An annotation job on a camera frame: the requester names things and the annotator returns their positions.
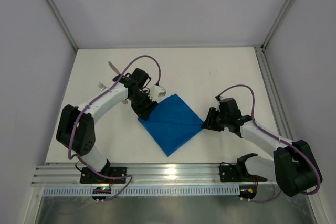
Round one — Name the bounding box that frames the aluminium frame post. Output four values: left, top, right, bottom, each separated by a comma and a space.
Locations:
44, 0, 79, 52
261, 0, 296, 50

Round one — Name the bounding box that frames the silver table knife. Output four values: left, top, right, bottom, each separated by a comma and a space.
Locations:
108, 61, 121, 75

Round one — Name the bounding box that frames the right black controller board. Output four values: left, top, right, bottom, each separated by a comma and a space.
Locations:
238, 187, 257, 201

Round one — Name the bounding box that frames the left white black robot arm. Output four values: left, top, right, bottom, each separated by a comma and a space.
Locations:
56, 68, 158, 176

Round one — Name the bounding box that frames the left aluminium frame post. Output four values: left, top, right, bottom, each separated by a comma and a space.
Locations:
44, 0, 79, 52

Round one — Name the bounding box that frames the left black controller board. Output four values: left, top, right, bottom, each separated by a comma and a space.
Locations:
91, 186, 111, 201

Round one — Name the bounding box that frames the blue cloth napkin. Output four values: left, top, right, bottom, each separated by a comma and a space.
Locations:
138, 94, 203, 156

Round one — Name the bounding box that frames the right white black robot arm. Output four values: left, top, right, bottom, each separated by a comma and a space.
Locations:
202, 96, 323, 197

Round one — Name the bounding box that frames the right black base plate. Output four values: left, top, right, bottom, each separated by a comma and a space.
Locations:
219, 162, 267, 183

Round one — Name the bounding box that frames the aluminium front rail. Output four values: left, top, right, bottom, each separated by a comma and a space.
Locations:
30, 162, 279, 186

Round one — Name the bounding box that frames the black controller board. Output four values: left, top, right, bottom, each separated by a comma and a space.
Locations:
238, 187, 257, 201
91, 186, 111, 201

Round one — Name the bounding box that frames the aluminium rail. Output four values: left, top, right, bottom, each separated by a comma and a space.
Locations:
30, 162, 279, 186
254, 46, 297, 140

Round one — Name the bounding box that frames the slotted grey cable duct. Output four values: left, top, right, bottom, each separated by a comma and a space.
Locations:
43, 185, 239, 197

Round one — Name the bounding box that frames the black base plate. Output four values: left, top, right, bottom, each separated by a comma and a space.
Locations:
219, 162, 267, 183
80, 166, 127, 184

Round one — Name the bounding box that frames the right side aluminium rail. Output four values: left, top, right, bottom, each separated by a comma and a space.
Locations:
254, 46, 297, 140

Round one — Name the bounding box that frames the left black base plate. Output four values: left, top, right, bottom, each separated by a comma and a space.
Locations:
80, 166, 127, 184

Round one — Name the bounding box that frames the right aluminium frame post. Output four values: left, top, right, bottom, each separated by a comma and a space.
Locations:
261, 0, 296, 50

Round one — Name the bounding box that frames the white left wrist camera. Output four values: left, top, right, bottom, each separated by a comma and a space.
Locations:
149, 85, 166, 99

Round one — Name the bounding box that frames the purple cable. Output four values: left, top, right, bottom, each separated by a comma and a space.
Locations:
215, 84, 323, 204
68, 55, 162, 206

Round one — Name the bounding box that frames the silver fork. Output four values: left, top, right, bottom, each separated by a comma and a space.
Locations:
98, 82, 107, 90

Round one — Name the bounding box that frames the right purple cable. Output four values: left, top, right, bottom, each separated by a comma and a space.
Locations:
215, 84, 323, 204

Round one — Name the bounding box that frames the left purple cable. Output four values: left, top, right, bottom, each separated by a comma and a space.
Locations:
68, 55, 162, 206

